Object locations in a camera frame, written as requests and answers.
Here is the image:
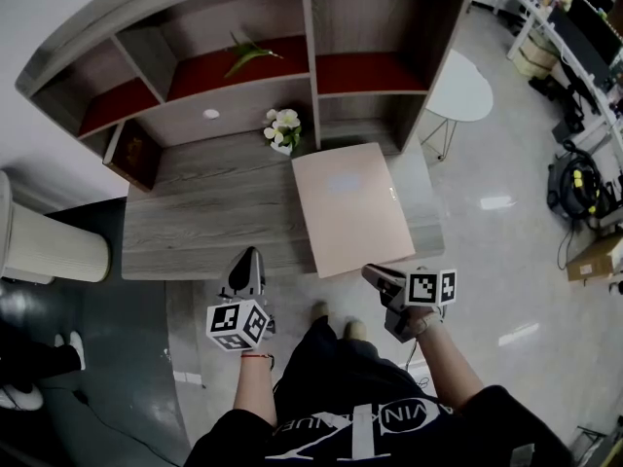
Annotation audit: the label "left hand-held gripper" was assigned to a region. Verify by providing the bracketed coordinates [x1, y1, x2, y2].
[205, 246, 276, 354]

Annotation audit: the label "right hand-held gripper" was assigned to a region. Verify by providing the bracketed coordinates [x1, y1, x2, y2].
[360, 263, 459, 343]

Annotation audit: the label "pink object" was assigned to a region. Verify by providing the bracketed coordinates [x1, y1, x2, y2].
[290, 142, 418, 279]

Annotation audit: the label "grey wooden shelf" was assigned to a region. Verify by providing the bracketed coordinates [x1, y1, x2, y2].
[14, 0, 481, 194]

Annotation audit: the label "person's left forearm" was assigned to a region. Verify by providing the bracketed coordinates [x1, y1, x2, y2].
[232, 352, 279, 428]

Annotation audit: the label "person's right forearm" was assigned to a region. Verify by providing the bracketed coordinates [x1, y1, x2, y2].
[415, 319, 488, 411]

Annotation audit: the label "person's right hand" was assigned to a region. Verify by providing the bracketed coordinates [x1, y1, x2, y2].
[402, 305, 443, 336]

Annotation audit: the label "person's black trousers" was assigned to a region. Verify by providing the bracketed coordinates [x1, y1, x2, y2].
[271, 314, 442, 430]

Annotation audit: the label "white flowers in pot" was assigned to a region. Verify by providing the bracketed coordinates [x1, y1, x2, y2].
[262, 107, 304, 158]

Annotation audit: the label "person's black printed t-shirt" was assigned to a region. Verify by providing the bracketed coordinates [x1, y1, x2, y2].
[183, 383, 576, 467]

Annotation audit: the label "white ribbed cylinder appliance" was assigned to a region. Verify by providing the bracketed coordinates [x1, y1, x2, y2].
[0, 169, 113, 285]

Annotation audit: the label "white round side table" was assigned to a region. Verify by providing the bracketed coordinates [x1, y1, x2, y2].
[419, 48, 495, 162]

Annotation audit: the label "brown cardboard box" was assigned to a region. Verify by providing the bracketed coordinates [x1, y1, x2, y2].
[565, 233, 623, 283]

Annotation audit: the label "black and yellow vacuum machine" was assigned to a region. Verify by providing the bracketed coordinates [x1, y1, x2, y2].
[546, 138, 615, 222]

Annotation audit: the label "green leafy sprig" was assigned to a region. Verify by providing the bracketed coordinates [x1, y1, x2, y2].
[223, 30, 286, 80]

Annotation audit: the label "long white desk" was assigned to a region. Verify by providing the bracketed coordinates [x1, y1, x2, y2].
[504, 0, 623, 145]

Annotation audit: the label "black monitor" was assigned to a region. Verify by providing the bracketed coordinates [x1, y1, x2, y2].
[546, 6, 613, 83]

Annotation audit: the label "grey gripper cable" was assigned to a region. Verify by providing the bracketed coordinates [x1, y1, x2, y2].
[403, 339, 431, 389]

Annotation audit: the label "red string bracelet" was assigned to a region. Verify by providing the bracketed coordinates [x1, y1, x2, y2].
[239, 352, 276, 370]

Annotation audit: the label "black floor cable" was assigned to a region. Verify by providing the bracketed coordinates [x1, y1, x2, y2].
[71, 390, 189, 459]

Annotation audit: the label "metal wire rack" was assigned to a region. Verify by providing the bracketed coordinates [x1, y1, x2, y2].
[572, 424, 623, 467]

